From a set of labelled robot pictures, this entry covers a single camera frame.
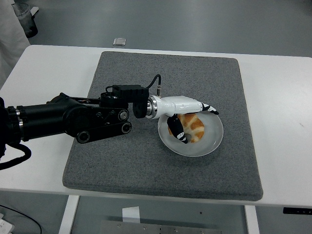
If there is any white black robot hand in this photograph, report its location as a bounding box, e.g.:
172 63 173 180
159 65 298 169
154 95 219 145

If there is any golden croissant bread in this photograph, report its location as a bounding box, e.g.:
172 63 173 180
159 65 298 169
168 113 206 144

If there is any pale grey round plate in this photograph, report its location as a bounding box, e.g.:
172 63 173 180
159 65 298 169
157 110 224 157

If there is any grey metal plate with screws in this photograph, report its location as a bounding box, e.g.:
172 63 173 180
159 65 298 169
101 220 221 234

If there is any grey felt mat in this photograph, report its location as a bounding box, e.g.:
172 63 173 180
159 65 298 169
62 51 264 202

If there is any white table leg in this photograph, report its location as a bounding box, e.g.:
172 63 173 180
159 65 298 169
58 195 80 234
244 205 260 234

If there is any black table control panel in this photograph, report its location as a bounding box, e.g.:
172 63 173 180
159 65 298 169
283 207 312 215

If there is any bin with clear liner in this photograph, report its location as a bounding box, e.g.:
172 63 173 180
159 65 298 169
10 2 39 39

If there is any person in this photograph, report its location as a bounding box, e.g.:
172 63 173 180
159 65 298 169
0 0 31 87

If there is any white power strip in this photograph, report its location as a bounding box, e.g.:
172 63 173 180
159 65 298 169
0 213 15 234

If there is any black floor cable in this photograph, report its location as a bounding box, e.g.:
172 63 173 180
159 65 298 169
0 204 43 234

